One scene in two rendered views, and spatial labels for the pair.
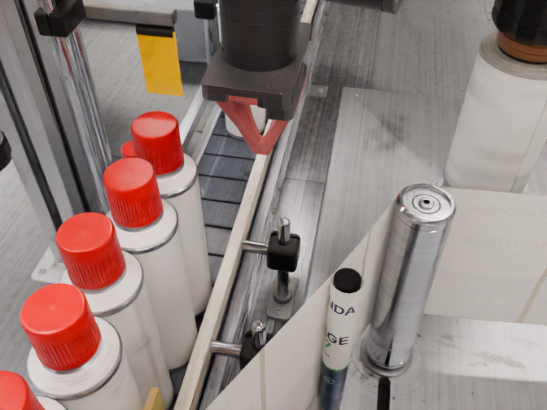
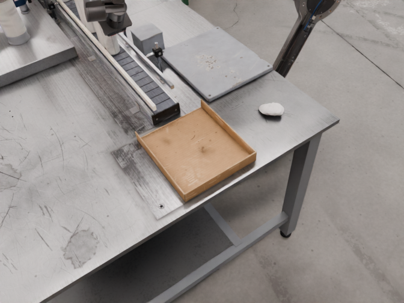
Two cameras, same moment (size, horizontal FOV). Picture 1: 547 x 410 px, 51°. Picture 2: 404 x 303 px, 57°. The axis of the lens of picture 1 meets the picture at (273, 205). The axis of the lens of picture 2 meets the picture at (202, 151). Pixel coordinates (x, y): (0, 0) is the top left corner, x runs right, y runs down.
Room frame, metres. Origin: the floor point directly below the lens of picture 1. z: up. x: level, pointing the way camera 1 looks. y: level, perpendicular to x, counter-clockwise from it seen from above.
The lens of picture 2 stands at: (2.01, -0.61, 1.74)
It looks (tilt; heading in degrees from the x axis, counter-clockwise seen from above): 50 degrees down; 139
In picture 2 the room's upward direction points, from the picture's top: 5 degrees counter-clockwise
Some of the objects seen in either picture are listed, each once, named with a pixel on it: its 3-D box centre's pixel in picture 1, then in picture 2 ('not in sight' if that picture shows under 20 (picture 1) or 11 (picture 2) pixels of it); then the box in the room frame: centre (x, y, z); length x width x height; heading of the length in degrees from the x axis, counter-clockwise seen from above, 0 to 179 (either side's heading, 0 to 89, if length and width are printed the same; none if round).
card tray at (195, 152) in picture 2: not in sight; (193, 145); (1.41, -0.12, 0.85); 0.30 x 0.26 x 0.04; 169
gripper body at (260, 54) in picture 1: (260, 28); not in sight; (0.38, 0.01, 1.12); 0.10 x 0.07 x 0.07; 169
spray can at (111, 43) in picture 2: not in sight; (107, 29); (0.84, -0.01, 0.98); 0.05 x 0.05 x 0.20
